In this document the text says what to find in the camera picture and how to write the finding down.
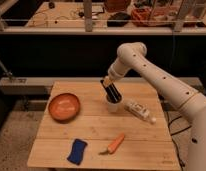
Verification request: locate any white glue bottle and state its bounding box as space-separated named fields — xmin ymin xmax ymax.
xmin=124 ymin=100 xmax=157 ymax=124

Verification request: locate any orange bowl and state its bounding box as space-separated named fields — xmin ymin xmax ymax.
xmin=48 ymin=93 xmax=80 ymax=121

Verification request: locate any black object on shelf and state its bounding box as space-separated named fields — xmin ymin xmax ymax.
xmin=107 ymin=12 xmax=131 ymax=27

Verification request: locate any orange carrot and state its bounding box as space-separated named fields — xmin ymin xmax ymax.
xmin=100 ymin=133 xmax=125 ymax=155

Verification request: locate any blue eraser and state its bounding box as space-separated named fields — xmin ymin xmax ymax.
xmin=67 ymin=139 xmax=87 ymax=165

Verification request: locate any white ceramic cup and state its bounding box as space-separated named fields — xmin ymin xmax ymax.
xmin=106 ymin=96 xmax=122 ymax=113

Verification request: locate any metal rail shelf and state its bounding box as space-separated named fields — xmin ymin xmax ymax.
xmin=0 ymin=0 xmax=206 ymax=35

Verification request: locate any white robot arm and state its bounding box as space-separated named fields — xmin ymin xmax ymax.
xmin=102 ymin=42 xmax=206 ymax=171

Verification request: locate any wooden board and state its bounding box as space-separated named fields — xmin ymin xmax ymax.
xmin=27 ymin=82 xmax=180 ymax=171

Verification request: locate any red box on shelf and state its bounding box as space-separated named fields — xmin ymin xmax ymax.
xmin=131 ymin=8 xmax=151 ymax=27

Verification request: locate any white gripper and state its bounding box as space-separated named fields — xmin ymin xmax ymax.
xmin=100 ymin=66 xmax=127 ymax=103

